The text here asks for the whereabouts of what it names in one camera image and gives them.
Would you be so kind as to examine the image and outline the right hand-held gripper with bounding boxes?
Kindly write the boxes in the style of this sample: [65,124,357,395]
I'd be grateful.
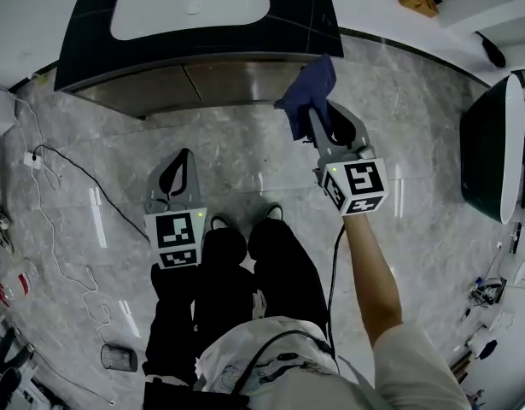
[307,98,390,217]

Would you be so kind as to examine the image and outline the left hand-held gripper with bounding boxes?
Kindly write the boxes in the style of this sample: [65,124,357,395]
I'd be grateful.
[143,148,208,271]

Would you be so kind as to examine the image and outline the blue cloth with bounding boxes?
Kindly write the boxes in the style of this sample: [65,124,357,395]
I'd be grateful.
[273,53,338,143]

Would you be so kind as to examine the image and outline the person's right forearm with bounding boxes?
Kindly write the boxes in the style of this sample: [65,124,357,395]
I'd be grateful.
[342,213,405,350]

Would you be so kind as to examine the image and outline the person's left forearm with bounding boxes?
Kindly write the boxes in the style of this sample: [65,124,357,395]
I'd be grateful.
[142,262,203,384]

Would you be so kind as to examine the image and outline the dark wooden vanity cabinet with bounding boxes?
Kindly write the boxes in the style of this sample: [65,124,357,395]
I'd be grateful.
[53,0,345,121]

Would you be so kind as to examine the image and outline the person's left shoe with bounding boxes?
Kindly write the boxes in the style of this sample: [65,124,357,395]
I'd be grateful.
[207,213,231,232]

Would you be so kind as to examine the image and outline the person's shoe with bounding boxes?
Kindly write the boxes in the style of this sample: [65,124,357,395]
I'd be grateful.
[261,202,286,222]
[207,213,231,232]

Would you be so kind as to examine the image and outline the person's right shoe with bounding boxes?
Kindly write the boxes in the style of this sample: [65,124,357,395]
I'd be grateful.
[261,202,286,222]

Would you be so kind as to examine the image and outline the white raised ledge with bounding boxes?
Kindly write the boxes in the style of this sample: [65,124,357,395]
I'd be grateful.
[324,0,502,74]

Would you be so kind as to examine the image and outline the black trousers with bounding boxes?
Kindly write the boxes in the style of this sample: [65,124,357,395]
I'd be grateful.
[192,217,332,346]

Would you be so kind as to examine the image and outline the white power strip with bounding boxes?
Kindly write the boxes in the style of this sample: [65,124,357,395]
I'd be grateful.
[22,151,45,171]

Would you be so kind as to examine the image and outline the black oblong object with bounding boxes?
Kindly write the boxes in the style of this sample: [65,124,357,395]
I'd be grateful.
[475,32,508,69]

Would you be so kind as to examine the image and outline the plastic bottle with red label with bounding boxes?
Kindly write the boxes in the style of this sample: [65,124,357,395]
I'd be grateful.
[0,270,33,310]

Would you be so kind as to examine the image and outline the black mesh bin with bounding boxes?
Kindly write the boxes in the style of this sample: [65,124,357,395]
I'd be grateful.
[100,343,139,373]

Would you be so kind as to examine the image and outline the white sink basin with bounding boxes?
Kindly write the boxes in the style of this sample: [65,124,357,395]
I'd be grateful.
[109,0,272,43]

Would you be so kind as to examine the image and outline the black waist pouch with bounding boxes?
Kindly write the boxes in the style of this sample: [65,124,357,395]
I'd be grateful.
[142,375,251,410]

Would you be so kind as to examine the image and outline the white printed t-shirt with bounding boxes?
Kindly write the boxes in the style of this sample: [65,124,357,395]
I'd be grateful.
[195,316,473,410]

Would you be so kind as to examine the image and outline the black floor cable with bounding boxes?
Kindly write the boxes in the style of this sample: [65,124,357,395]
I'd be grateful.
[32,143,152,243]

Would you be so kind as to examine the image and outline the white cable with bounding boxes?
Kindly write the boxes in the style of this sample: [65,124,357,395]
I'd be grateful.
[4,95,119,406]

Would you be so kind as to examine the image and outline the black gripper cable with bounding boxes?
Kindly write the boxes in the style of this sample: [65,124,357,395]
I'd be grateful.
[325,223,347,359]

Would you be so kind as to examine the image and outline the small device with wires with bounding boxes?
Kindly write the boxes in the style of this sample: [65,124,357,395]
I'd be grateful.
[468,274,509,309]

